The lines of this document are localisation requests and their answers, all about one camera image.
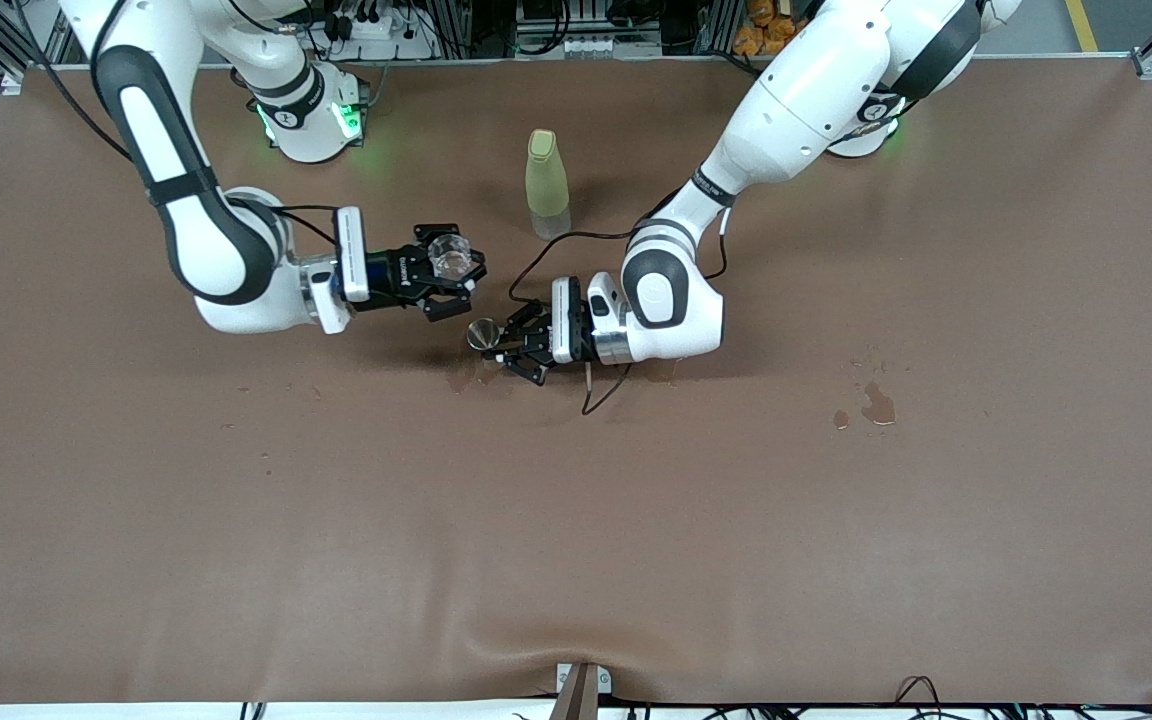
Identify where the orange packaged snacks pile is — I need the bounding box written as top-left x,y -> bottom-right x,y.
733,0 -> 807,56

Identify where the black cable loop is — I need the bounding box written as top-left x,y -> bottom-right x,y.
894,676 -> 945,713

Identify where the clear glass cup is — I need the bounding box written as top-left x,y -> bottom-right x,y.
428,232 -> 477,283

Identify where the metal bracket with post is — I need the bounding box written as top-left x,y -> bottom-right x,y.
548,660 -> 613,720

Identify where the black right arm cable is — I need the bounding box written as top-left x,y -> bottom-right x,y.
11,0 -> 342,247

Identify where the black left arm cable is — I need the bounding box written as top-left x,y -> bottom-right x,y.
508,205 -> 734,417

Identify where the white power strip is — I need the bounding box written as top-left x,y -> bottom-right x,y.
321,0 -> 437,61

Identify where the brown table mat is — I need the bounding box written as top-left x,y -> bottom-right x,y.
0,55 -> 1152,706

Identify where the steel jigger measuring cup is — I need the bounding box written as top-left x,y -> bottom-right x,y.
466,318 -> 522,363

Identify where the yellow-green sleeved glass bottle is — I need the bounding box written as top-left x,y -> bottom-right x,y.
524,128 -> 574,242

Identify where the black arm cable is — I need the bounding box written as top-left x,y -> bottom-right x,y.
508,205 -> 734,417
11,0 -> 342,247

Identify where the long double liquid puddle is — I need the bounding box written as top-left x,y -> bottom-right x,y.
444,358 -> 503,394

